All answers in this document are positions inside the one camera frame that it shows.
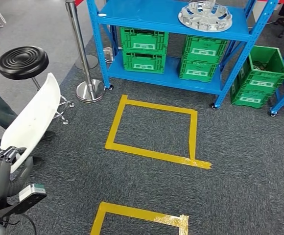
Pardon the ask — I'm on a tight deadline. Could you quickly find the silver wheel cover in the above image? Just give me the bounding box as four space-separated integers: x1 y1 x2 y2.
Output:
177 0 233 32

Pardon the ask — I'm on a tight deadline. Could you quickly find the white curved plastic part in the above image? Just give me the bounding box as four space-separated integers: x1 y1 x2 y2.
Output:
0 72 61 174

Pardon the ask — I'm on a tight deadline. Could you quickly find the yellow floor tape square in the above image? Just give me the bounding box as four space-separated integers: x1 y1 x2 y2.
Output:
104 94 212 170

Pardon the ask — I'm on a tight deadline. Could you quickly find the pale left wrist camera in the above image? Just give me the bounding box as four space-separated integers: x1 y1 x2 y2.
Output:
18 184 47 203

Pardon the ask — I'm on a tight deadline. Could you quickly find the black round stool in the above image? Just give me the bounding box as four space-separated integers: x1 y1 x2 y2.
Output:
0 45 75 126

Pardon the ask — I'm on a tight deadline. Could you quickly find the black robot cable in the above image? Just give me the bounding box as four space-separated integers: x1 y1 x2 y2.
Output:
7 212 37 235

